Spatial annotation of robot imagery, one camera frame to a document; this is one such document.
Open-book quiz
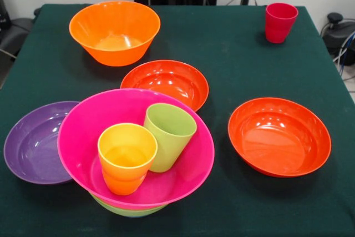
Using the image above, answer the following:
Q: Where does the green plastic bowl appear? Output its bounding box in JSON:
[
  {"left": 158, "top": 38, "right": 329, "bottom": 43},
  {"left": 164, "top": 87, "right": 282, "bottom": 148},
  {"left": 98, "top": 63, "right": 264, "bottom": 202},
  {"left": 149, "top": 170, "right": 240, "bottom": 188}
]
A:
[{"left": 89, "top": 191, "right": 169, "bottom": 218}]

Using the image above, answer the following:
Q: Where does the pink plastic bowl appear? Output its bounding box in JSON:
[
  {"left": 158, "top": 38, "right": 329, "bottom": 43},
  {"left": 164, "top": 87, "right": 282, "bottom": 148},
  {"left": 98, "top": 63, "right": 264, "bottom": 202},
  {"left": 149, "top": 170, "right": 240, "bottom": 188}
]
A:
[{"left": 57, "top": 88, "right": 216, "bottom": 211}]

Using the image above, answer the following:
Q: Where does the red plastic cup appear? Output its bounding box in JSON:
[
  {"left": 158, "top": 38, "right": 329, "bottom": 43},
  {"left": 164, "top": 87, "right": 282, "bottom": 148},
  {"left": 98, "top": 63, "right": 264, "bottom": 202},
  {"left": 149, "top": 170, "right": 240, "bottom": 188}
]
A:
[{"left": 265, "top": 2, "right": 300, "bottom": 44}]

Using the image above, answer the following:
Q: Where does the green plastic cup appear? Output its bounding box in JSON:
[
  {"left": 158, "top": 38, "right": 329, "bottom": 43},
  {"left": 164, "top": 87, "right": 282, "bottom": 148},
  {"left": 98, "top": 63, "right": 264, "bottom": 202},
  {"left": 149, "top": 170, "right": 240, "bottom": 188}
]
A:
[{"left": 143, "top": 103, "right": 198, "bottom": 174}]

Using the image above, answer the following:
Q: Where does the yellow plastic cup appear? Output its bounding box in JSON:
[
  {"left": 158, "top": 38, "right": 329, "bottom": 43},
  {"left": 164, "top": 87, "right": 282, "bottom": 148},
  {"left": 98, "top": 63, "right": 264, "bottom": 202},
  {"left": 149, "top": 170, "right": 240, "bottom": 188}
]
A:
[{"left": 97, "top": 123, "right": 159, "bottom": 196}]

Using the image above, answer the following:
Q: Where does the orange plastic bowl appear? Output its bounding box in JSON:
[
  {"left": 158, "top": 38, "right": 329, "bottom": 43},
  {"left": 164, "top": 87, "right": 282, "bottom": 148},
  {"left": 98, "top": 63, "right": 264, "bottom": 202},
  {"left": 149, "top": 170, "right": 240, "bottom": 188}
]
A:
[{"left": 68, "top": 0, "right": 161, "bottom": 68}]

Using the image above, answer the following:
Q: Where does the red plastic bowl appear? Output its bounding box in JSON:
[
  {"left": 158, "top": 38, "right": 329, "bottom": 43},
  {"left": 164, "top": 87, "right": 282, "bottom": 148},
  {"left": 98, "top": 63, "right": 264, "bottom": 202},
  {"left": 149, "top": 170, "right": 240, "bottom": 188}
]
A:
[
  {"left": 119, "top": 59, "right": 210, "bottom": 113},
  {"left": 227, "top": 97, "right": 332, "bottom": 178}
]

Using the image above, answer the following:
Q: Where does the purple plastic bowl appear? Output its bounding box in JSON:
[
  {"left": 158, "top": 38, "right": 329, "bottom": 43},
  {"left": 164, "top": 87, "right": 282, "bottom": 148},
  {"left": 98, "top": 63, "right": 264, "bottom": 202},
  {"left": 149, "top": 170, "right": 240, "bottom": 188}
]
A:
[{"left": 3, "top": 100, "right": 81, "bottom": 185}]

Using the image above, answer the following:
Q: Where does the dark green tablecloth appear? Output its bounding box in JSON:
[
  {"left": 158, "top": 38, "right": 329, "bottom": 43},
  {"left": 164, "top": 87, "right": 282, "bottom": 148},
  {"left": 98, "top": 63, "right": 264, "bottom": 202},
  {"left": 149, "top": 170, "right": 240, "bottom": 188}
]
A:
[{"left": 0, "top": 3, "right": 355, "bottom": 237}]

